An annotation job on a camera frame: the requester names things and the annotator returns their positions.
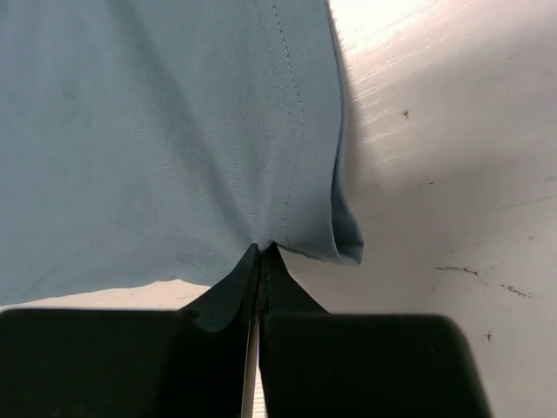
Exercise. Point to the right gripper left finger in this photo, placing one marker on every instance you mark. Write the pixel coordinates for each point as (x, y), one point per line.
(196, 361)

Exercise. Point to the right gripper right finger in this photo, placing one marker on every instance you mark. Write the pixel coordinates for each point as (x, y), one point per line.
(319, 364)

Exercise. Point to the blue-grey t-shirt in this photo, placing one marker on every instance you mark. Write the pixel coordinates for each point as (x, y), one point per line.
(158, 140)

